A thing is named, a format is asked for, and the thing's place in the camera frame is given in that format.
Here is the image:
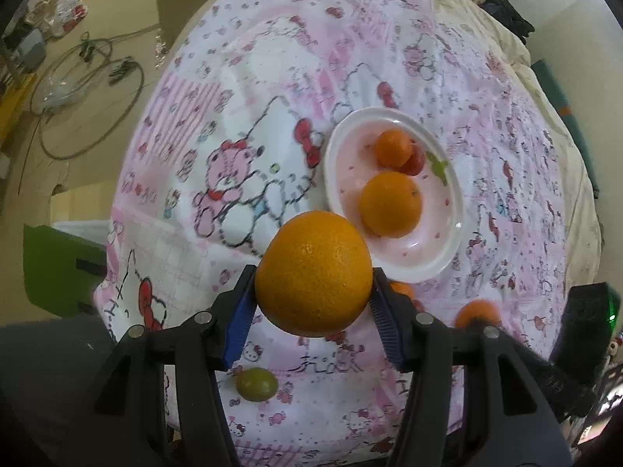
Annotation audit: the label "dark clothes by wall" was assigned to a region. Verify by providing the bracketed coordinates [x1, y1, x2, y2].
[478, 0, 535, 43]

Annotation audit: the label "small mandarin back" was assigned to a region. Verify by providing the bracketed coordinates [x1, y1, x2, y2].
[374, 129, 412, 169]

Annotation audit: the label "red cherry tomato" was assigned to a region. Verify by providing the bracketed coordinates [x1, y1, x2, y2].
[399, 140, 427, 176]

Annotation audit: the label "pink strawberry plate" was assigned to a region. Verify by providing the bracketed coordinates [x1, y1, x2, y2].
[323, 107, 466, 284]

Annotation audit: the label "teal headboard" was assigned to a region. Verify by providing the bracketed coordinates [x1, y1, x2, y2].
[531, 59, 601, 199]

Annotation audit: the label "hello kitty pink bedsheet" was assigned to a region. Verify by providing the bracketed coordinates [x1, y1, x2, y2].
[92, 0, 570, 467]

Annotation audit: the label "cream duvet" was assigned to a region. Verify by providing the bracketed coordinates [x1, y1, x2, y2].
[433, 0, 602, 287]

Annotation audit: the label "green tomato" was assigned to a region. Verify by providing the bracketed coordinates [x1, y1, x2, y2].
[236, 367, 279, 402]

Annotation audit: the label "small mandarin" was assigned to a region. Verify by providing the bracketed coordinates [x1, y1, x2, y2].
[454, 298, 502, 330]
[374, 129, 412, 169]
[389, 281, 415, 300]

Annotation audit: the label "hose coil on floor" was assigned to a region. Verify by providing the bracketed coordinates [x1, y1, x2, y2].
[28, 30, 147, 162]

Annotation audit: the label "large orange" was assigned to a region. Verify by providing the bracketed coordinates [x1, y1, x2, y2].
[358, 171, 423, 238]
[255, 211, 373, 337]

